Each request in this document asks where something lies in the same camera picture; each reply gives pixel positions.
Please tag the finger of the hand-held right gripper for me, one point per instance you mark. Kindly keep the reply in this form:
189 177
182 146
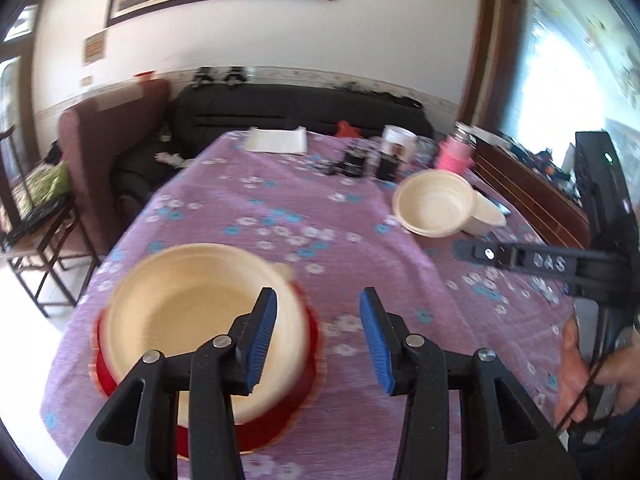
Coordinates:
545 262

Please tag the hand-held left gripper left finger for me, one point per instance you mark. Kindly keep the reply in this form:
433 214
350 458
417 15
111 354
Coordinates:
260 332

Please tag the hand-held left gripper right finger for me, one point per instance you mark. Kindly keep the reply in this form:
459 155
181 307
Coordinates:
375 340

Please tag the red bowl white inside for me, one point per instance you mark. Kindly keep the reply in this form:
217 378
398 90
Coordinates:
290 405

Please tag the cream disposable bowl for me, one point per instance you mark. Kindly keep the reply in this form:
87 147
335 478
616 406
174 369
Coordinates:
487 220
432 202
185 300

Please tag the person's right hand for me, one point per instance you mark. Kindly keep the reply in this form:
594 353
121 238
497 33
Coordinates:
570 370

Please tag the brown wooden furniture panel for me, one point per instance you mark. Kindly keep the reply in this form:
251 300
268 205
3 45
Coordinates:
530 185

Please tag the purple floral tablecloth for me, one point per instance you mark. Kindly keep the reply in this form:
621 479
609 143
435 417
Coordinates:
300 200

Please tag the pink knit-sleeved thermos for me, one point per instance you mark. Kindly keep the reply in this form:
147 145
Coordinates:
452 152

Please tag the dark ink bottle brown cap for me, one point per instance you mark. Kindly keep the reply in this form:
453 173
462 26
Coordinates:
388 165

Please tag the small black adapter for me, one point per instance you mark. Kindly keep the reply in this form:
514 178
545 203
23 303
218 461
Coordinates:
330 167

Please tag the black battery charger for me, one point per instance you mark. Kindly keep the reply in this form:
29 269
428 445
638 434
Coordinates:
354 160

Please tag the white plastic jar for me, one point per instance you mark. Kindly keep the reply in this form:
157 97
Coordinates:
398 140

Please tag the black sofa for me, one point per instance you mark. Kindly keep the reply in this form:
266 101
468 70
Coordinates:
280 105

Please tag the brown armchair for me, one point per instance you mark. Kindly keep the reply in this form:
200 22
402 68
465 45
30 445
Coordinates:
100 160

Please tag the dark wooden chair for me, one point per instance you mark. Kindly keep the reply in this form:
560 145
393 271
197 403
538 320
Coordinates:
35 240

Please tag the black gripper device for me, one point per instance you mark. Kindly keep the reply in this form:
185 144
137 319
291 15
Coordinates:
204 76
233 75

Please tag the green patterned cushion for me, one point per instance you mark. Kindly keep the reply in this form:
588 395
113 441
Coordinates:
45 185

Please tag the wooden glass door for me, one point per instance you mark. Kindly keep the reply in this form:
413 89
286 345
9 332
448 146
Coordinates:
15 90

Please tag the small wall plaque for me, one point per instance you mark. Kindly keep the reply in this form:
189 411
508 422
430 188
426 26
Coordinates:
94 47

